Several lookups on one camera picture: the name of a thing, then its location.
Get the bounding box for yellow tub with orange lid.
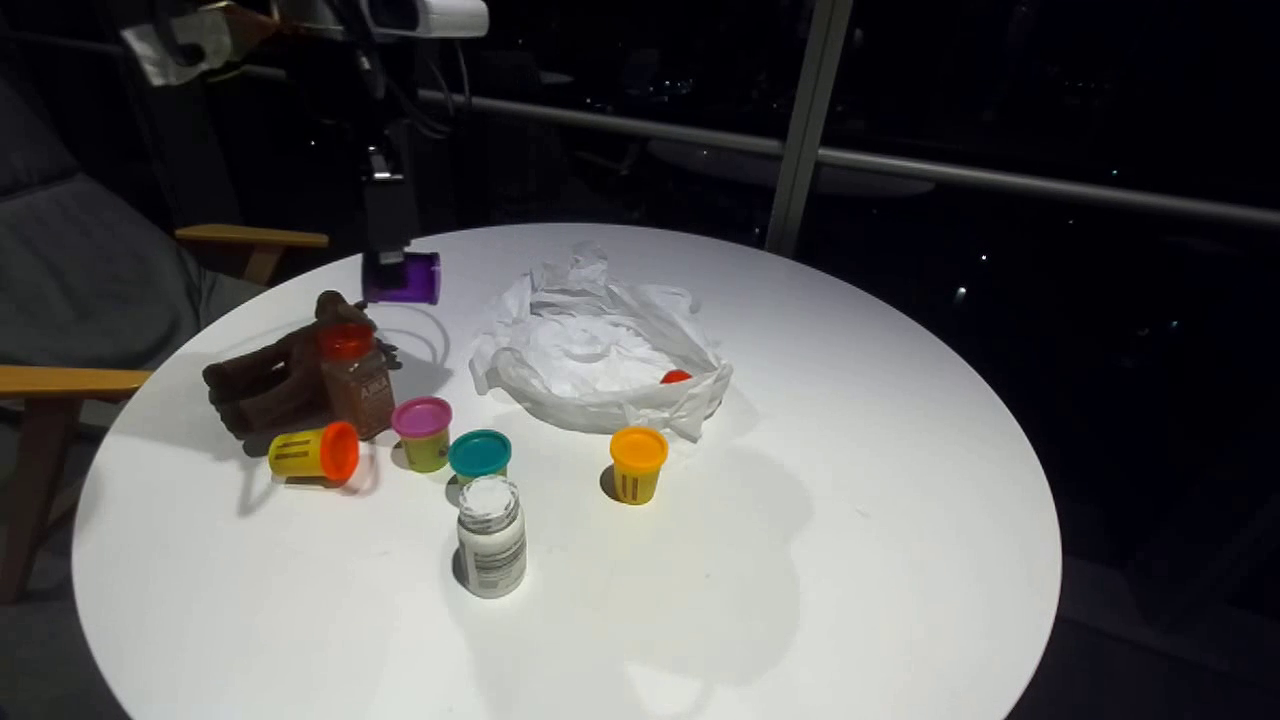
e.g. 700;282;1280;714
603;418;672;509

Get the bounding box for tub with teal lid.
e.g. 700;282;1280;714
444;423;515;509

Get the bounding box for grey bottle with white cap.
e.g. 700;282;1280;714
450;470;531;605

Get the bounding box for yellow tub with red lid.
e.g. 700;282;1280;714
265;416;368;493

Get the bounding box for grey chair with wooden armrests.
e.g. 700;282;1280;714
0;73;338;609

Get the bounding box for grey vertical window post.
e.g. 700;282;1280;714
763;0;856;258

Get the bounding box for grey horizontal railing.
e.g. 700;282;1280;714
411;84;1280;230

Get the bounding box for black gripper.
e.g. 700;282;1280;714
354;117;426;292

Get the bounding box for yellow tub with magenta lid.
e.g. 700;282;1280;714
387;393;458;474

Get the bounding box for brown plush moose toy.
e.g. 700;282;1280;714
199;289;407;458

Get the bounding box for white plastic bag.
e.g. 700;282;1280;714
468;246;742;447

